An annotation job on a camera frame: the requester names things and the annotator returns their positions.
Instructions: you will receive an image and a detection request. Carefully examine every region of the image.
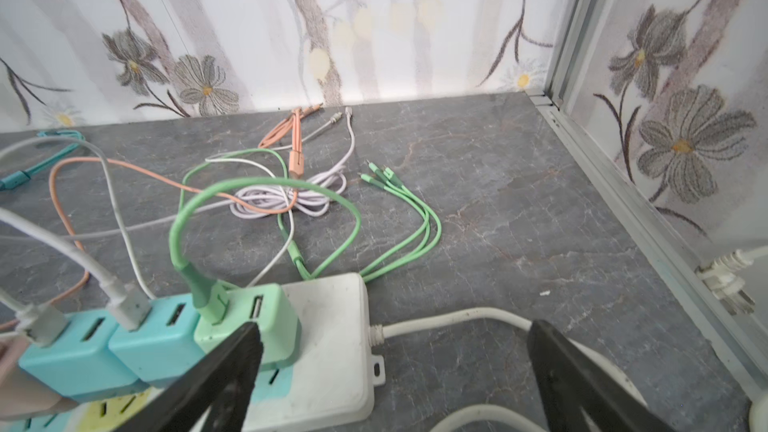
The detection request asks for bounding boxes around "pink multi-head cable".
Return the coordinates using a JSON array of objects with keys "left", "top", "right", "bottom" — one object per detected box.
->
[{"left": 0, "top": 103, "right": 325, "bottom": 332}]

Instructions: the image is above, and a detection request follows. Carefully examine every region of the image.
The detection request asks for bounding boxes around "dark green charger plug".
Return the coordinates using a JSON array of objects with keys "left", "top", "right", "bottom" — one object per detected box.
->
[{"left": 194, "top": 284, "right": 302, "bottom": 370}]

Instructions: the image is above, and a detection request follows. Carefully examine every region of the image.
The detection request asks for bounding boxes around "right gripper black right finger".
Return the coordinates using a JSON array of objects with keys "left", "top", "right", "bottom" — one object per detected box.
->
[{"left": 527, "top": 320, "right": 672, "bottom": 431}]

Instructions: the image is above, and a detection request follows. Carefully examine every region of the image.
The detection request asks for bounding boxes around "teal charger plug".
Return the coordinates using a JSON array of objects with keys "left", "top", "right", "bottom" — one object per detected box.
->
[
  {"left": 108, "top": 294, "right": 205, "bottom": 388},
  {"left": 18, "top": 309, "right": 148, "bottom": 403}
]

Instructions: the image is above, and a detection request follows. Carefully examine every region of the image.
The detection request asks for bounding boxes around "white charging cable bundle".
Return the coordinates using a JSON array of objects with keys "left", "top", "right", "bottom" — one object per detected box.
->
[{"left": 0, "top": 106, "right": 356, "bottom": 349}]

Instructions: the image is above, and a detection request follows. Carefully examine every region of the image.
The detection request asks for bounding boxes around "green multi-head charging cable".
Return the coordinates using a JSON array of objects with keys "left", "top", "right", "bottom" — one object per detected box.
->
[{"left": 168, "top": 148, "right": 443, "bottom": 325}]

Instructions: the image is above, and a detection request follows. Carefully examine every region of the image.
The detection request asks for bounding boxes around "teal multi-head cable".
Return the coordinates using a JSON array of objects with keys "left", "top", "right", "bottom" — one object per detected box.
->
[{"left": 0, "top": 128, "right": 86, "bottom": 192}]

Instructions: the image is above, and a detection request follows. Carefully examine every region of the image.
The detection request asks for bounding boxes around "white six-outlet colourful power strip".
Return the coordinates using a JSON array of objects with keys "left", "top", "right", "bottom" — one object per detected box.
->
[{"left": 1, "top": 274, "right": 386, "bottom": 431}]

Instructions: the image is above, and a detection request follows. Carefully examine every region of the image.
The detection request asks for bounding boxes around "pink charger plug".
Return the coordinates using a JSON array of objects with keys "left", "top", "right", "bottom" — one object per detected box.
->
[{"left": 1, "top": 335, "right": 78, "bottom": 421}]

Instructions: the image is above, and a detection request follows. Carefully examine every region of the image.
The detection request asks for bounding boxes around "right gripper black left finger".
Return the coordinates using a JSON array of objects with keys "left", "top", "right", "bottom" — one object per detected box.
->
[{"left": 118, "top": 322, "right": 264, "bottom": 431}]

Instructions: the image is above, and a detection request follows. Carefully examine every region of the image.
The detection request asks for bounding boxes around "white cable of long strip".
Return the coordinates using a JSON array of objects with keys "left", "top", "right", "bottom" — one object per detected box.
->
[{"left": 367, "top": 245, "right": 768, "bottom": 409}]

